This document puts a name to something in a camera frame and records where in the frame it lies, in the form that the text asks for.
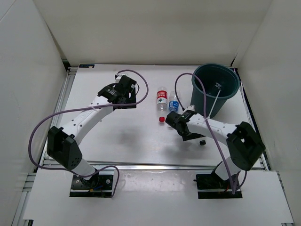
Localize blue label white cap bottle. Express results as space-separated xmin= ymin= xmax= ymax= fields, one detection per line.
xmin=213 ymin=82 xmax=223 ymax=92

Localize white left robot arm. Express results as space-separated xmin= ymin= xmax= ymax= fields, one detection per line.
xmin=47 ymin=75 xmax=136 ymax=189

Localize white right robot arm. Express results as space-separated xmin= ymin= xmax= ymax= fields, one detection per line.
xmin=166 ymin=110 xmax=266 ymax=190

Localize dark green plastic bin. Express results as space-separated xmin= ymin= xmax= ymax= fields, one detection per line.
xmin=190 ymin=64 xmax=240 ymax=118

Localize dark label plastic bottle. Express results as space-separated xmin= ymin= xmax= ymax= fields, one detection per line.
xmin=199 ymin=140 xmax=206 ymax=146

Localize blue label crushed bottle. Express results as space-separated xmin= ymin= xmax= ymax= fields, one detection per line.
xmin=167 ymin=90 xmax=182 ymax=129

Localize red label plastic bottle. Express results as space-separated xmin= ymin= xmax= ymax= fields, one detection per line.
xmin=156 ymin=87 xmax=168 ymax=123

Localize blue sticker label left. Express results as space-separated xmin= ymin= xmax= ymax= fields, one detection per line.
xmin=79 ymin=64 xmax=95 ymax=68

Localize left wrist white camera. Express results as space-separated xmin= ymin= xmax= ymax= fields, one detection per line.
xmin=115 ymin=73 xmax=128 ymax=83

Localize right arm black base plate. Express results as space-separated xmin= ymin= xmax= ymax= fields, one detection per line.
xmin=193 ymin=174 xmax=243 ymax=199

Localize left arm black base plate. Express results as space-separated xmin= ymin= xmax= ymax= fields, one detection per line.
xmin=69 ymin=170 xmax=114 ymax=198

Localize aluminium table frame rail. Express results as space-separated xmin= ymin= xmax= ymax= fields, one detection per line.
xmin=12 ymin=59 xmax=72 ymax=226

